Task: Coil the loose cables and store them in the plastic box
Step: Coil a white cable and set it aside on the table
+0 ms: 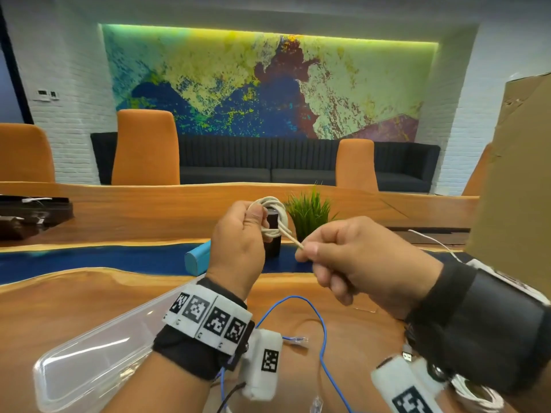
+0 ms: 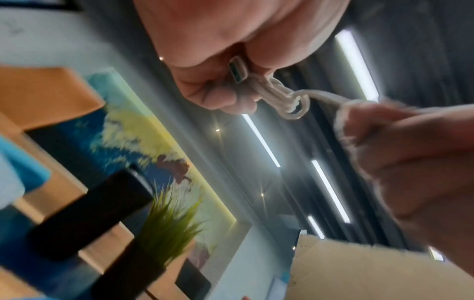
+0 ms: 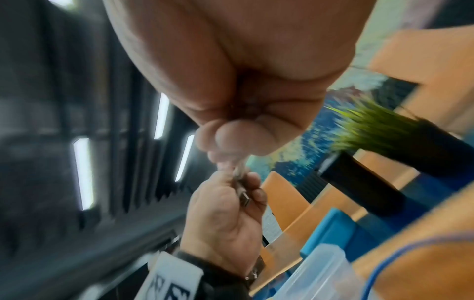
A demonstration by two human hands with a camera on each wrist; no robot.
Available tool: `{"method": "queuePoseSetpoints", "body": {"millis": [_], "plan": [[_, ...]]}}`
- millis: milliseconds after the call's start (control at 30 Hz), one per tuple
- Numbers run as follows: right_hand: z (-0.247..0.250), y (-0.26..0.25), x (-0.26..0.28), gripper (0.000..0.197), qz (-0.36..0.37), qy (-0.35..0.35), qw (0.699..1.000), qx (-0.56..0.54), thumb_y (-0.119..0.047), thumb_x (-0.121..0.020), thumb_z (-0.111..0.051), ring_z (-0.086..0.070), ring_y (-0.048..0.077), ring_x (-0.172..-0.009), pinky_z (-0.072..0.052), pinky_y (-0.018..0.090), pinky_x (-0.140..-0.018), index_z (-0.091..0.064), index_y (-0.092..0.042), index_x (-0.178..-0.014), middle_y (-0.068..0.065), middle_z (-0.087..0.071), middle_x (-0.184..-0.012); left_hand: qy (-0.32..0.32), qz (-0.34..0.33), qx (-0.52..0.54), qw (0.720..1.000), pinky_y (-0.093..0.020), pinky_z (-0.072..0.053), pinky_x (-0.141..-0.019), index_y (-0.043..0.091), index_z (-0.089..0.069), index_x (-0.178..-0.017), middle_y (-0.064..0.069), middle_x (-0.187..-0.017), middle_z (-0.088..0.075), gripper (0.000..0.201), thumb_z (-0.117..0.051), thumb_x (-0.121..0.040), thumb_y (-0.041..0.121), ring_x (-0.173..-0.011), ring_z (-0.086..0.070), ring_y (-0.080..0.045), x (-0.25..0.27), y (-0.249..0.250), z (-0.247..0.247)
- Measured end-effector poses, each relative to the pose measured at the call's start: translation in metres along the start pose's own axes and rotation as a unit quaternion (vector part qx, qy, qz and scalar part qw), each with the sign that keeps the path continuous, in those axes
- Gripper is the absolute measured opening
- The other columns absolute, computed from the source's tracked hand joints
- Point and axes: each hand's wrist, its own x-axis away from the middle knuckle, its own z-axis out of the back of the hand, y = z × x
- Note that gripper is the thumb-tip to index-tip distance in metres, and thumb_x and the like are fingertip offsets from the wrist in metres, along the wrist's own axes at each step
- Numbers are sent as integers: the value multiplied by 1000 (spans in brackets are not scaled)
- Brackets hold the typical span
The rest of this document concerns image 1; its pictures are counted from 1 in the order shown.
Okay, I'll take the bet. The person's right hand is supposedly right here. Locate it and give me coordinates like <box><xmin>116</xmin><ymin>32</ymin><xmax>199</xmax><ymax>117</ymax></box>
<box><xmin>294</xmin><ymin>216</ymin><xmax>444</xmax><ymax>320</ymax></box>

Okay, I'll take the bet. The person's left hand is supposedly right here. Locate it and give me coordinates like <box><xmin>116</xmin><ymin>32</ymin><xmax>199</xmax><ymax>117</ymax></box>
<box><xmin>205</xmin><ymin>200</ymin><xmax>270</xmax><ymax>302</ymax></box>

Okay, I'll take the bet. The thin beige cable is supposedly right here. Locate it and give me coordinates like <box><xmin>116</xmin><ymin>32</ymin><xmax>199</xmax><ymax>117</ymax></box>
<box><xmin>247</xmin><ymin>196</ymin><xmax>305</xmax><ymax>251</ymax></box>

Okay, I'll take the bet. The long white charging cable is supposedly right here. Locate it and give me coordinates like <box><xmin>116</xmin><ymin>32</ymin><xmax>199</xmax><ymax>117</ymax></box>
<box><xmin>408</xmin><ymin>229</ymin><xmax>464</xmax><ymax>263</ymax></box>

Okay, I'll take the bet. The blue network cable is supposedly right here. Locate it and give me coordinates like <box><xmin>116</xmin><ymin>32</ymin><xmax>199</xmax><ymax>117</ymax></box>
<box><xmin>219</xmin><ymin>295</ymin><xmax>355</xmax><ymax>413</ymax></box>

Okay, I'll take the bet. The long cream white cable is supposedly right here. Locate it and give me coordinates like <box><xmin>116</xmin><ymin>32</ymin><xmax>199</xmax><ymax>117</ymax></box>
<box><xmin>449</xmin><ymin>373</ymin><xmax>505</xmax><ymax>413</ymax></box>

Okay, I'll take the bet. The clear plastic container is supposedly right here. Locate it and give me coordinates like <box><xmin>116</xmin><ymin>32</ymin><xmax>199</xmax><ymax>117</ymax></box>
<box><xmin>33</xmin><ymin>275</ymin><xmax>207</xmax><ymax>413</ymax></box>

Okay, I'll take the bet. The person's left forearm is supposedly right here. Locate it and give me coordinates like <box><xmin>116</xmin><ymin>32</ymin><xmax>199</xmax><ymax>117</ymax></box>
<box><xmin>101</xmin><ymin>352</ymin><xmax>212</xmax><ymax>413</ymax></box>

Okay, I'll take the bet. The black travel mug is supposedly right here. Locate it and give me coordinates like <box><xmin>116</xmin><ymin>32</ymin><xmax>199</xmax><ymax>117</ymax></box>
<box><xmin>263</xmin><ymin>206</ymin><xmax>283</xmax><ymax>259</ymax></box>

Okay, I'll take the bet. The teal cylindrical speaker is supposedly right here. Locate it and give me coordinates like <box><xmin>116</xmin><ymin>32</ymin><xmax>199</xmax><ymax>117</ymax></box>
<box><xmin>184</xmin><ymin>239</ymin><xmax>212</xmax><ymax>276</ymax></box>

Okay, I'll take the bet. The green potted plant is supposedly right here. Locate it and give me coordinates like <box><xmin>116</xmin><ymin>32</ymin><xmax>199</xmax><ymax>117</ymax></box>
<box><xmin>284</xmin><ymin>186</ymin><xmax>339</xmax><ymax>244</ymax></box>

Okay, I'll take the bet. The black sofa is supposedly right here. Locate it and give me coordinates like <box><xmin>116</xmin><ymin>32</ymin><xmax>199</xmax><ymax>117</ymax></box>
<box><xmin>90</xmin><ymin>132</ymin><xmax>441</xmax><ymax>194</ymax></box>

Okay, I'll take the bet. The orange chair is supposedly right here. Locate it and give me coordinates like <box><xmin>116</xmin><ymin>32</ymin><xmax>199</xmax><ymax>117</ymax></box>
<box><xmin>335</xmin><ymin>138</ymin><xmax>379</xmax><ymax>193</ymax></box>
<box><xmin>0</xmin><ymin>123</ymin><xmax>56</xmax><ymax>184</ymax></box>
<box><xmin>111</xmin><ymin>109</ymin><xmax>181</xmax><ymax>186</ymax></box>
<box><xmin>461</xmin><ymin>143</ymin><xmax>492</xmax><ymax>197</ymax></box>

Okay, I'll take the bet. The black left wristband with markers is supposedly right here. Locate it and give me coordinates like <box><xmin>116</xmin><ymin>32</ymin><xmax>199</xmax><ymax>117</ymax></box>
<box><xmin>152</xmin><ymin>277</ymin><xmax>255</xmax><ymax>381</ymax></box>

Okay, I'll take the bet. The wooden table with blue inlay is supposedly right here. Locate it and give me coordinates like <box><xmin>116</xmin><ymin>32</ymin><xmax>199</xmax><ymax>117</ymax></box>
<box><xmin>0</xmin><ymin>181</ymin><xmax>551</xmax><ymax>413</ymax></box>

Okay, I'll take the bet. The dark framed glass door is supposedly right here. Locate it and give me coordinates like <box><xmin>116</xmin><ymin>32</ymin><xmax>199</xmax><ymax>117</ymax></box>
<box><xmin>0</xmin><ymin>3</ymin><xmax>34</xmax><ymax>124</ymax></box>

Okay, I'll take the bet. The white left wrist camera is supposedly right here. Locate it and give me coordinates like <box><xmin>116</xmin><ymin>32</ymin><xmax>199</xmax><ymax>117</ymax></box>
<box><xmin>239</xmin><ymin>329</ymin><xmax>284</xmax><ymax>402</ymax></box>

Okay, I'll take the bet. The black left camera cord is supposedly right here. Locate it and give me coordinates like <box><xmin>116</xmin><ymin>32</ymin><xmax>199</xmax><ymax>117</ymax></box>
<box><xmin>215</xmin><ymin>381</ymin><xmax>247</xmax><ymax>413</ymax></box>

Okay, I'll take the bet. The colourful abstract wall painting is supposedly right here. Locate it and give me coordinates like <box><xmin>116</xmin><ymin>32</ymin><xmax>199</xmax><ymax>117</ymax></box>
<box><xmin>101</xmin><ymin>24</ymin><xmax>438</xmax><ymax>142</ymax></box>

